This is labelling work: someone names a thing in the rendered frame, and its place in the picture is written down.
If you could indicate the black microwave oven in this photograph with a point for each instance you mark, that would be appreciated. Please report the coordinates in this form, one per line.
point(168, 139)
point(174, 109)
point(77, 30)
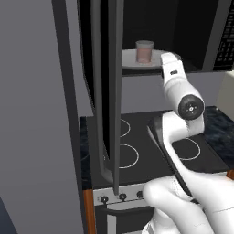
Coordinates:
point(189, 27)

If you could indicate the brown wooden cupboard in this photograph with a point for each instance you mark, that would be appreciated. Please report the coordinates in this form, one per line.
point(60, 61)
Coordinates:
point(89, 211)

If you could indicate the black hob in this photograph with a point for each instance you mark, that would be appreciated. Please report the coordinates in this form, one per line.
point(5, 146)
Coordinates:
point(143, 146)

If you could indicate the black oven knob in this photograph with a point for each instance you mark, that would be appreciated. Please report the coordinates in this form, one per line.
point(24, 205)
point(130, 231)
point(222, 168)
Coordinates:
point(104, 199)
point(140, 194)
point(122, 196)

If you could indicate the silver oven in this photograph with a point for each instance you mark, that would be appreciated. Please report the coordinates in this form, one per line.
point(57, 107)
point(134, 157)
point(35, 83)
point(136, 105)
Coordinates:
point(128, 219)

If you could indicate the pale pink cup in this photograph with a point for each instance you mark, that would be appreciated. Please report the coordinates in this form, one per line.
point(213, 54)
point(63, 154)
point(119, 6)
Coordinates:
point(144, 51)

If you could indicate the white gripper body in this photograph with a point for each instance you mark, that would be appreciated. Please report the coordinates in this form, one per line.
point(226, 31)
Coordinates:
point(169, 58)

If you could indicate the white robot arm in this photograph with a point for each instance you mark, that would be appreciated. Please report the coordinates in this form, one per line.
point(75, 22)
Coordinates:
point(179, 88)

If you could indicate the white microwave turntable plate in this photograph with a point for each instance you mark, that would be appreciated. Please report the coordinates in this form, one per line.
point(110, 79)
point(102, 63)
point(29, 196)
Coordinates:
point(131, 59)

